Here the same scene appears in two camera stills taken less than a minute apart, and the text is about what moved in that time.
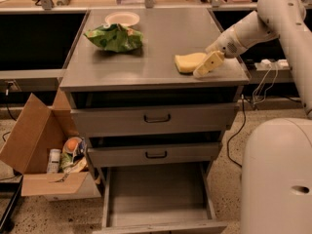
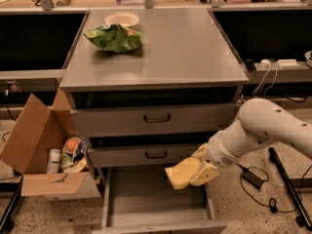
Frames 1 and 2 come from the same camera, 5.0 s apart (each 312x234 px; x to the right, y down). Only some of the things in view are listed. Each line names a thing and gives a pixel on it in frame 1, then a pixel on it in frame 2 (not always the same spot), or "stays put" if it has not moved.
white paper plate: [126, 18] stays put
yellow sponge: [187, 62] -> [181, 175]
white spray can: [53, 165] stays put
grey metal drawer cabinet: [129, 101] stays put
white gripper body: [225, 44] -> [218, 153]
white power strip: [265, 64] stays put
